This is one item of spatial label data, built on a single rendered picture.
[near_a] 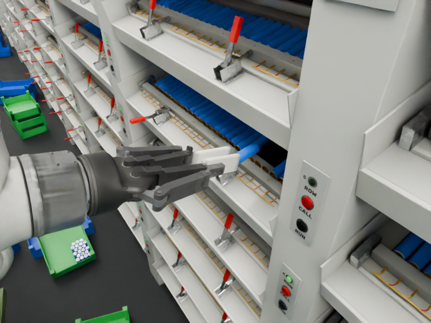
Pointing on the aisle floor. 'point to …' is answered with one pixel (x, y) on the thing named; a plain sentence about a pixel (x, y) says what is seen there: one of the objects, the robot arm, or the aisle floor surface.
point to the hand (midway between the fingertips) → (215, 161)
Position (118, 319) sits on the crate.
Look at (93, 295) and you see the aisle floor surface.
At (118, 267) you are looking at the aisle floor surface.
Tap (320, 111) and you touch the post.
